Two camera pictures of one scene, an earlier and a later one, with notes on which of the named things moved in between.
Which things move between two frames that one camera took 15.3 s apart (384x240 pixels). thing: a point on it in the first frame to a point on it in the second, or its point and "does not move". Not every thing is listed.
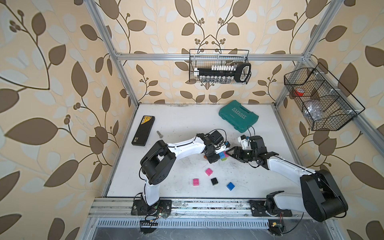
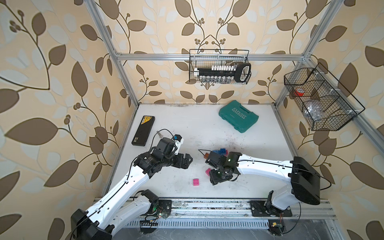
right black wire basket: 328,104 does not move
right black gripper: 238,156 to 213,179
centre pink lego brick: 209,171 does not move
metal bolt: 161,136 does not move
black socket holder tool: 225,74 does not move
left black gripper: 212,160 to 185,165
